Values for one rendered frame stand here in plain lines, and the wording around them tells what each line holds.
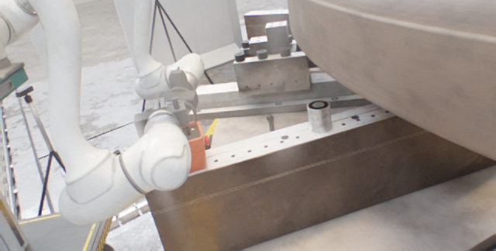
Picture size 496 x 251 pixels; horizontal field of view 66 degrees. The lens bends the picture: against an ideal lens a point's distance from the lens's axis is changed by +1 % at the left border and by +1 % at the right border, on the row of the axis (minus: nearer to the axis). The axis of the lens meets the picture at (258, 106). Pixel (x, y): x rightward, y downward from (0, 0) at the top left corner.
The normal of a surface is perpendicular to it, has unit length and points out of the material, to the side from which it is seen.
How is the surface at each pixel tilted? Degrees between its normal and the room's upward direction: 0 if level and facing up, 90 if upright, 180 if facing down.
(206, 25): 90
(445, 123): 90
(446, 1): 44
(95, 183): 72
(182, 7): 90
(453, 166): 90
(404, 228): 0
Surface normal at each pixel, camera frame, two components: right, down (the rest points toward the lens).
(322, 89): -0.15, 0.13
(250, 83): -0.11, 0.44
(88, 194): 0.10, 0.14
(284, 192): 0.27, 0.37
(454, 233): -0.15, -0.90
